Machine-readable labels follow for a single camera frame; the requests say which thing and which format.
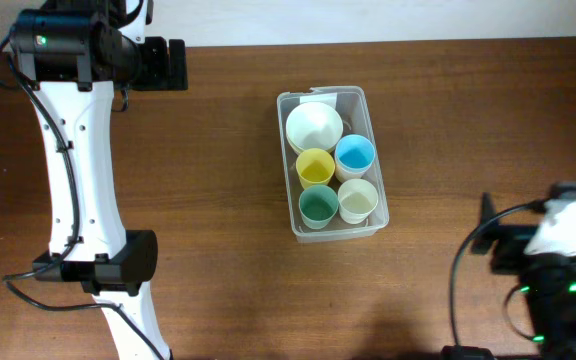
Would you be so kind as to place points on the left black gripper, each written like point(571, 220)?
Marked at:
point(161, 54)

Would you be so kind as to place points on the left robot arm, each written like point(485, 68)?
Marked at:
point(73, 59)

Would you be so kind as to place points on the yellow bowl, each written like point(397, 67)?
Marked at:
point(298, 150)

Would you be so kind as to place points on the clear plastic container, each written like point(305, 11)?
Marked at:
point(350, 103)

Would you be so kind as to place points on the pink cup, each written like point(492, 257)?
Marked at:
point(344, 173)

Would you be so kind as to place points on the green cup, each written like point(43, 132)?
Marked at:
point(318, 204)

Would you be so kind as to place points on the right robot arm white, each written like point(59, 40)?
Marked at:
point(548, 284)

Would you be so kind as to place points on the blue cup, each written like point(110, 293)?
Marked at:
point(355, 153)

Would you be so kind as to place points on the yellow cup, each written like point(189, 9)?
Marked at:
point(315, 167)

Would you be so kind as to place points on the white bowl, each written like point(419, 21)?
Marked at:
point(314, 125)

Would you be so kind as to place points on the cream cup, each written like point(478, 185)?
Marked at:
point(358, 198)

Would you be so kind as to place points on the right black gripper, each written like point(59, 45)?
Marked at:
point(510, 241)

